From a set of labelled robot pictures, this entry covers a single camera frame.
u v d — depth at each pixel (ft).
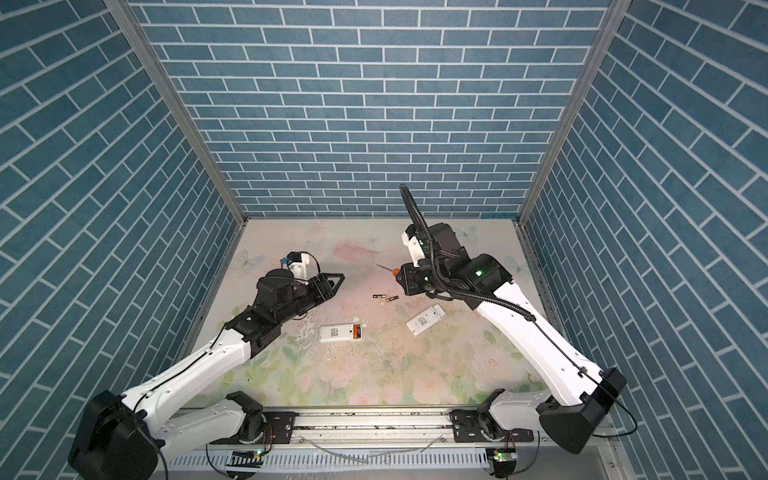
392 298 3.18
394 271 2.36
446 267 1.63
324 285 2.32
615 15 2.32
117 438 1.29
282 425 2.43
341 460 2.31
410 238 2.03
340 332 2.91
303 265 2.37
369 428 2.47
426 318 3.01
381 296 3.24
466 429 2.42
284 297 2.00
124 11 2.27
